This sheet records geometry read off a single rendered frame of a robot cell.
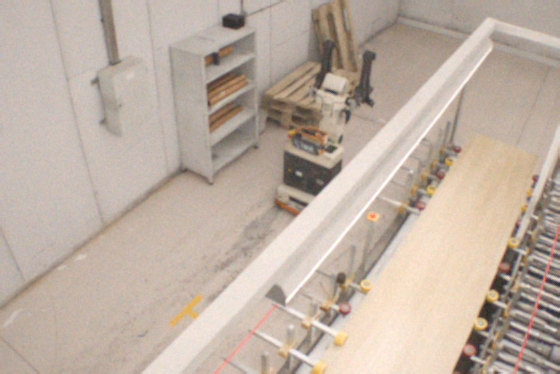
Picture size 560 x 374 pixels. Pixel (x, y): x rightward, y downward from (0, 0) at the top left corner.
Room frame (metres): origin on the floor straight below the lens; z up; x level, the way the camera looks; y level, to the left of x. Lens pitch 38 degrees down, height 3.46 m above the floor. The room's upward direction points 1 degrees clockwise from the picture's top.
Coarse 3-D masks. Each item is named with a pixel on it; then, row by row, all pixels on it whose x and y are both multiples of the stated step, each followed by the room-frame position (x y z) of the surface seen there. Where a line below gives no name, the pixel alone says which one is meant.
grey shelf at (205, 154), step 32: (224, 32) 5.02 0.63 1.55; (256, 32) 5.16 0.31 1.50; (192, 64) 4.49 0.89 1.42; (224, 64) 4.85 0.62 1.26; (256, 64) 5.17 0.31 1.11; (192, 96) 4.50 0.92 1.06; (256, 96) 5.15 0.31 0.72; (192, 128) 4.53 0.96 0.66; (224, 128) 4.77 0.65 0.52; (256, 128) 5.15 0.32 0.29; (192, 160) 4.55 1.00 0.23; (224, 160) 4.70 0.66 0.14
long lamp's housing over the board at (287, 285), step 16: (480, 48) 2.75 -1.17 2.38; (464, 80) 2.36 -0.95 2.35; (448, 96) 2.14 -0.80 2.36; (432, 112) 1.95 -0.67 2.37; (416, 128) 1.79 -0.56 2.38; (400, 144) 1.66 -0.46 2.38; (384, 160) 1.55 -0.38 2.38; (400, 160) 1.60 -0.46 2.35; (384, 176) 1.48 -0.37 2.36; (368, 192) 1.38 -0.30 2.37; (352, 208) 1.28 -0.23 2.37; (336, 224) 1.19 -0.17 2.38; (320, 240) 1.12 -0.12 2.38; (336, 240) 1.16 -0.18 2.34; (304, 256) 1.05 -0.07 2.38; (320, 256) 1.08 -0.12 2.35; (288, 272) 0.98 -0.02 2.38; (304, 272) 1.01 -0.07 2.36; (272, 288) 0.94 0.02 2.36; (288, 288) 0.94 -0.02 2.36
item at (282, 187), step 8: (280, 184) 4.09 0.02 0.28; (280, 192) 4.00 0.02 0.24; (288, 192) 3.97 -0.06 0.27; (296, 192) 3.96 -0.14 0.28; (304, 192) 3.96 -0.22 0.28; (280, 200) 4.00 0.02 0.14; (312, 200) 3.85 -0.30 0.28; (288, 208) 3.94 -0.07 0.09; (296, 208) 3.89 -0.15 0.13; (304, 208) 3.84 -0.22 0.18
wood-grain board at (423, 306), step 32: (480, 160) 3.72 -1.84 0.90; (512, 160) 3.73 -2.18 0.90; (448, 192) 3.23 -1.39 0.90; (480, 192) 3.24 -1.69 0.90; (512, 192) 3.24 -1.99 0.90; (416, 224) 2.83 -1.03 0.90; (448, 224) 2.83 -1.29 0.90; (480, 224) 2.83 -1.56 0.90; (512, 224) 2.83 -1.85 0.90; (416, 256) 2.49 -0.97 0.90; (448, 256) 2.48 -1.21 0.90; (480, 256) 2.48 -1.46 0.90; (384, 288) 2.19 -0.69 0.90; (416, 288) 2.19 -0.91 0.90; (448, 288) 2.18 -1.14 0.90; (480, 288) 2.17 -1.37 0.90; (352, 320) 1.92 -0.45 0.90; (384, 320) 1.92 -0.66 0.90; (416, 320) 1.92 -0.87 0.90; (448, 320) 1.91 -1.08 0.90; (352, 352) 1.68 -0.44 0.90; (384, 352) 1.68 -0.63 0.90; (416, 352) 1.67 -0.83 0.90; (448, 352) 1.66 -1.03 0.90
